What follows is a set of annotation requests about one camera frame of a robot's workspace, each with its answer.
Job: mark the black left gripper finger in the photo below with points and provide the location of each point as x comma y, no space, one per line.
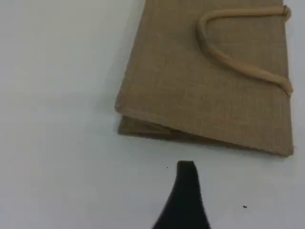
186,202

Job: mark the brown burlap tote bag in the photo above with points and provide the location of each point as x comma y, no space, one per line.
190,83

